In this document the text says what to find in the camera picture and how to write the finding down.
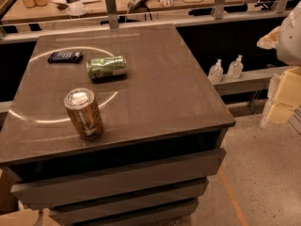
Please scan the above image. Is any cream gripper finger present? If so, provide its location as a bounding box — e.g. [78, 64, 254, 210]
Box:
[261, 66, 301, 128]
[257, 26, 279, 50]

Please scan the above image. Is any green soda can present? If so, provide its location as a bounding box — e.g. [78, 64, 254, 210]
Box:
[87, 56, 127, 80]

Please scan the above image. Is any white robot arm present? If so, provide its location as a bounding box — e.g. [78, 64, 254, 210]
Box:
[257, 2, 301, 127]

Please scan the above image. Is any gold upright soda can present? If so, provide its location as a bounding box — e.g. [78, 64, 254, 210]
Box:
[64, 88, 103, 139]

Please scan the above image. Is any right clear sanitizer bottle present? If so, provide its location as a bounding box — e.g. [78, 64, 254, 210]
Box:
[227, 55, 244, 79]

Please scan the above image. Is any clear sanitizer bottle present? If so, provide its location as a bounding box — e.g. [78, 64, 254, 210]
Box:
[227, 55, 244, 79]
[208, 59, 223, 84]

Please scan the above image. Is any left clear sanitizer bottle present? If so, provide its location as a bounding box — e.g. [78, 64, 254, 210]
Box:
[208, 59, 223, 84]

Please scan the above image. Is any grey drawer cabinet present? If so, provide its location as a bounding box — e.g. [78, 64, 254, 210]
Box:
[0, 24, 234, 226]

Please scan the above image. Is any white cup on saucer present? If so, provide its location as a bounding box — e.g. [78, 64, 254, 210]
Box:
[66, 3, 87, 17]

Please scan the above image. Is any dark blue snack packet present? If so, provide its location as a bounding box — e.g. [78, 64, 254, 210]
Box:
[47, 51, 82, 63]

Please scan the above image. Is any cardboard box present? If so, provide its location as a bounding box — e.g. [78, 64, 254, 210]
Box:
[0, 209, 61, 226]

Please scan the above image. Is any metal railing post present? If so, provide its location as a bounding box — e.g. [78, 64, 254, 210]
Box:
[105, 0, 119, 29]

